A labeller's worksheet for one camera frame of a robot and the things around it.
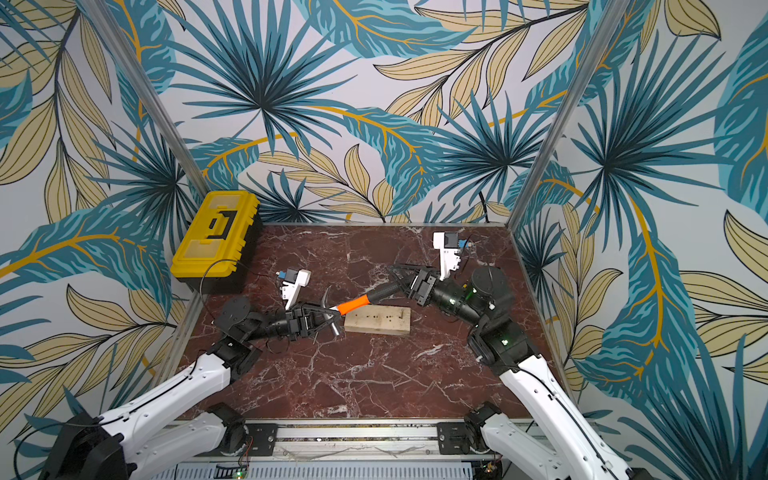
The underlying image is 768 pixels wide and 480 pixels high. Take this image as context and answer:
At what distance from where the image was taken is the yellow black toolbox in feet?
2.95

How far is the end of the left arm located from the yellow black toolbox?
1.30 ft

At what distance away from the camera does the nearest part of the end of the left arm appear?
60cm
